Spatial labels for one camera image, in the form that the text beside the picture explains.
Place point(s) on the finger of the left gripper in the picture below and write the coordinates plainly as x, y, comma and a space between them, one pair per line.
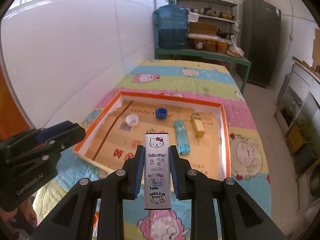
65, 140
48, 134

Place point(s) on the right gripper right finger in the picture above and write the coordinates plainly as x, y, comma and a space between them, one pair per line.
219, 209

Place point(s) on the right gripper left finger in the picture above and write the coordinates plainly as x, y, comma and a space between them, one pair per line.
73, 216

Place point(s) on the white Hello Kitty box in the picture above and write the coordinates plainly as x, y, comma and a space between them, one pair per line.
157, 179

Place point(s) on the white bottle cap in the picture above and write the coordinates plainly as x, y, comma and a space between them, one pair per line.
132, 120

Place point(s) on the blue bottle cap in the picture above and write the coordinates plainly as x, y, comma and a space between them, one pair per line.
161, 113

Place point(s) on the teal lighter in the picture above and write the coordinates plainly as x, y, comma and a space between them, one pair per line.
183, 145

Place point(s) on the orange-rimmed cardboard tray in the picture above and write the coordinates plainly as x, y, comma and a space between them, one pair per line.
109, 141

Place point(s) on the gold rectangular box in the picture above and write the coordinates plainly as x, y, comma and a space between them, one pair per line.
197, 125

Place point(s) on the potted green plant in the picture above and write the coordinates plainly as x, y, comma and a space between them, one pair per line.
301, 134

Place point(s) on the white kitchen cabinet counter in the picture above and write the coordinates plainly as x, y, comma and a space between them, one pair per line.
298, 100

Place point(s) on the blue water jug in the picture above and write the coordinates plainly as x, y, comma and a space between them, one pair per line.
172, 24

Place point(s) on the brown cardboard box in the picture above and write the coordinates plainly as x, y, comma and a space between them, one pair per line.
202, 28

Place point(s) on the green bench table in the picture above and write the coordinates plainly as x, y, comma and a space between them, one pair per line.
209, 55

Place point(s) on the white plastic bag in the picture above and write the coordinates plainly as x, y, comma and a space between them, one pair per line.
234, 50

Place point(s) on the dark green refrigerator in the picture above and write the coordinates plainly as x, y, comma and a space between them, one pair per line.
260, 36

